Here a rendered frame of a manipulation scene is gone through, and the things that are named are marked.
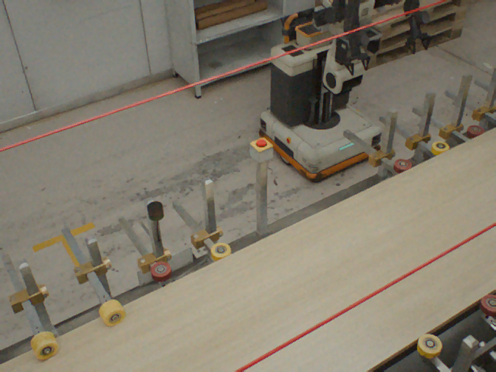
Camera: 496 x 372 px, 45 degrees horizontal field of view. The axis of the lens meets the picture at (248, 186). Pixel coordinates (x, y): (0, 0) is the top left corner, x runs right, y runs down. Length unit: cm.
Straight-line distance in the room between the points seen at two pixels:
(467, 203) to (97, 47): 322
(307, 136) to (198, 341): 222
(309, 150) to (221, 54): 172
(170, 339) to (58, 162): 260
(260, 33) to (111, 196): 228
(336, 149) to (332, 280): 181
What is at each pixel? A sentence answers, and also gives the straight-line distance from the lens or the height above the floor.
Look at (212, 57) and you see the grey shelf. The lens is 534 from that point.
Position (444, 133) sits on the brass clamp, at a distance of 333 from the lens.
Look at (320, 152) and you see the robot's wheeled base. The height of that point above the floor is 27.
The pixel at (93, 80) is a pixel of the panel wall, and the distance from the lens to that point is 508.
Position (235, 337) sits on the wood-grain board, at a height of 90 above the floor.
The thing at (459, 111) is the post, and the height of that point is 93.
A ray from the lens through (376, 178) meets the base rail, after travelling 313.
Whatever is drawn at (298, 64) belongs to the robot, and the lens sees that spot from 391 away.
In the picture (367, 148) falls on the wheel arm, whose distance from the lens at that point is 306.
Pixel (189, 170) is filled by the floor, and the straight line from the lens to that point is 427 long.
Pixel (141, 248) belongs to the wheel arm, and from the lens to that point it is 256.
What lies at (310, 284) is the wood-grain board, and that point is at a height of 90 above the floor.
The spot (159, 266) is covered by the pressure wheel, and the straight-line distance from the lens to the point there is 242.
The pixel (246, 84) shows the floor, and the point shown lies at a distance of 520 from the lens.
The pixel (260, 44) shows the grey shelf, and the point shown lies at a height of 14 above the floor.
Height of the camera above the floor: 268
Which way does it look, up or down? 41 degrees down
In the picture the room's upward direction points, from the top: 1 degrees counter-clockwise
